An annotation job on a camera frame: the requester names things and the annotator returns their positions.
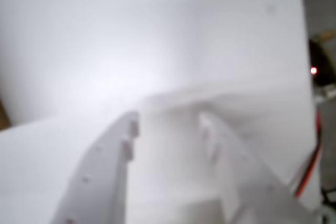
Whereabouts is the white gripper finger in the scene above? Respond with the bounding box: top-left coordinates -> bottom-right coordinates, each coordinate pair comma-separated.
198,112 -> 320,224
49,112 -> 140,224

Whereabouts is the brown cardboard box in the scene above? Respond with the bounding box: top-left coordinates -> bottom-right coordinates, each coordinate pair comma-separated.
0,98 -> 12,132

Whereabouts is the dark board with red light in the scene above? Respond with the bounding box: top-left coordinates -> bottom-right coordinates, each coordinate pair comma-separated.
308,31 -> 336,96

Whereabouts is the red white black servo cable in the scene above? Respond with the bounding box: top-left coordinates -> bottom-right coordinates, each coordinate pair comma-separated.
288,111 -> 324,199

